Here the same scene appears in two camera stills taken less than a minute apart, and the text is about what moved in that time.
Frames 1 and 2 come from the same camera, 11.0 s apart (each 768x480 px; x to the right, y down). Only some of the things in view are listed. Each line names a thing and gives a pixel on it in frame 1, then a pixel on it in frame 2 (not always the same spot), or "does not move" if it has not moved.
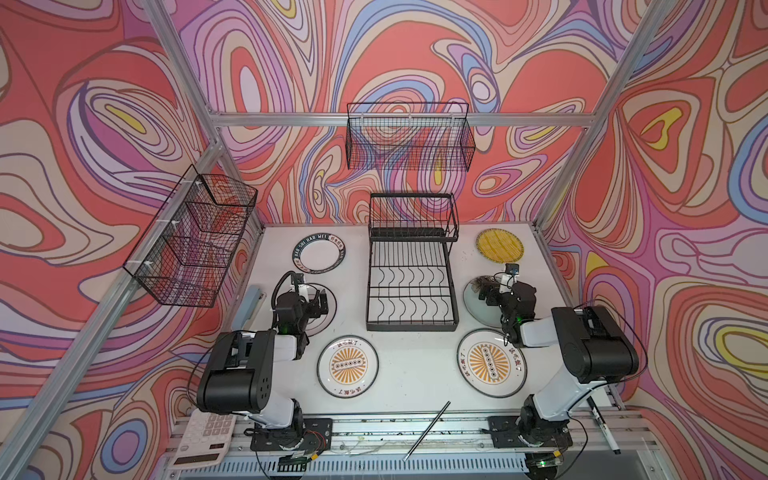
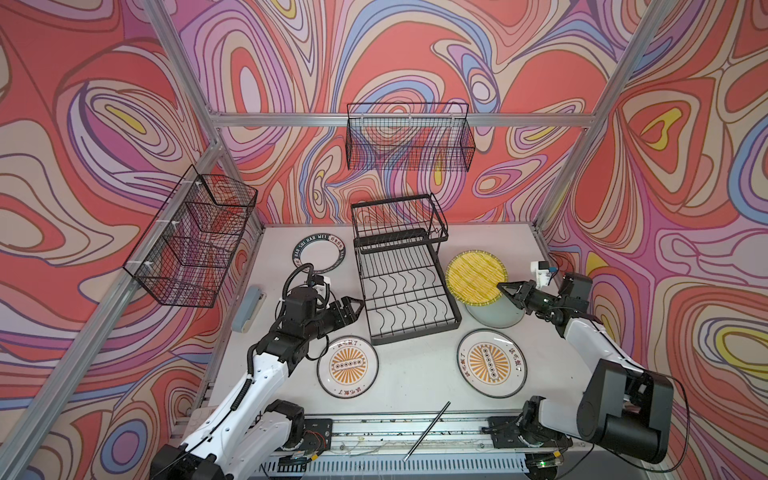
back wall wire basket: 409,136 does not move
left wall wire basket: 186,253 does not move
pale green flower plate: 487,315 does not move
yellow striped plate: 500,245 to 473,277
